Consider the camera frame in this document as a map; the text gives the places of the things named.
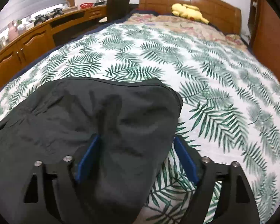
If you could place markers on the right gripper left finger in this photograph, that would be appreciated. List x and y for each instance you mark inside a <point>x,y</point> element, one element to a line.
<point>52,193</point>

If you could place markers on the black zip jacket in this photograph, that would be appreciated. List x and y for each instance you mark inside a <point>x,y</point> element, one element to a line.
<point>136,123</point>

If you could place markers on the palm leaf print bedspread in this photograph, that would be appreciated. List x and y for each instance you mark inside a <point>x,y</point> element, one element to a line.
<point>231,102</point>

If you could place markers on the wooden desk cabinet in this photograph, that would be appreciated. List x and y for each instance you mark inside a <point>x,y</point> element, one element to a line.
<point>38,40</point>

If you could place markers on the pink vase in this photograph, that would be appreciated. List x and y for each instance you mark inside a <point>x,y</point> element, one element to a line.
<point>12,31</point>

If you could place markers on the floral quilt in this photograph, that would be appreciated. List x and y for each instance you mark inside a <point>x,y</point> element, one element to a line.
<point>193,28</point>

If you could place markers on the wooden louvered wardrobe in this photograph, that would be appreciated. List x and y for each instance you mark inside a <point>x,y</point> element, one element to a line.
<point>264,26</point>

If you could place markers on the spare black gripper on desk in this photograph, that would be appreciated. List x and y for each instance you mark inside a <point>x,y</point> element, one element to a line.
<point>44,17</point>

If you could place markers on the wooden headboard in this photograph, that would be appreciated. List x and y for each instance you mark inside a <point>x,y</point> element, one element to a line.
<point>224,16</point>

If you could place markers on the yellow plush toy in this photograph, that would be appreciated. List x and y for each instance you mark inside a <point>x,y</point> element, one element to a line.
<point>189,12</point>

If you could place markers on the red basket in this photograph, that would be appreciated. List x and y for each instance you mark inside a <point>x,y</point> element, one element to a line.
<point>86,5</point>

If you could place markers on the dark desk chair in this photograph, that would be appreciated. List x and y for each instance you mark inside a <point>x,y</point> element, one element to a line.
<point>115,9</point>

